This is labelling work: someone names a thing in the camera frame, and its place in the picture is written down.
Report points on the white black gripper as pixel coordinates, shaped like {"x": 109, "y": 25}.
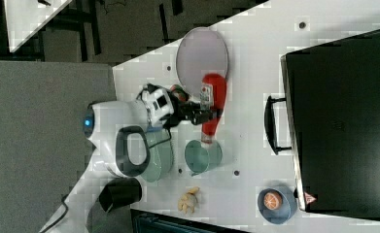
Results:
{"x": 160, "y": 108}

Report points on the red ketchup bottle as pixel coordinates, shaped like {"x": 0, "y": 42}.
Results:
{"x": 212, "y": 97}

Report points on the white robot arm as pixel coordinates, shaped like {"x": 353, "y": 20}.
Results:
{"x": 109, "y": 125}

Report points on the green oval strainer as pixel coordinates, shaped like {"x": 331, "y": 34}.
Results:
{"x": 161, "y": 156}

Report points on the green mug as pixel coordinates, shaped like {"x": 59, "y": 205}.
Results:
{"x": 201, "y": 157}

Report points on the grey round plate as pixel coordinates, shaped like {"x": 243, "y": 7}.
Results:
{"x": 202, "y": 51}

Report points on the black cylinder base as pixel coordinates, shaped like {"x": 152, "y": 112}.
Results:
{"x": 119, "y": 193}

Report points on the orange slice toy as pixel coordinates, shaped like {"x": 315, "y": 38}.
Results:
{"x": 272, "y": 200}

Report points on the blue bowl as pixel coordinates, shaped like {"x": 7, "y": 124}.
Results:
{"x": 286, "y": 209}

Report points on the black toaster oven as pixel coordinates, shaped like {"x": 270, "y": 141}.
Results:
{"x": 332, "y": 96}

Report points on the white side table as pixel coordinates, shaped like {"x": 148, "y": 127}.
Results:
{"x": 24, "y": 18}

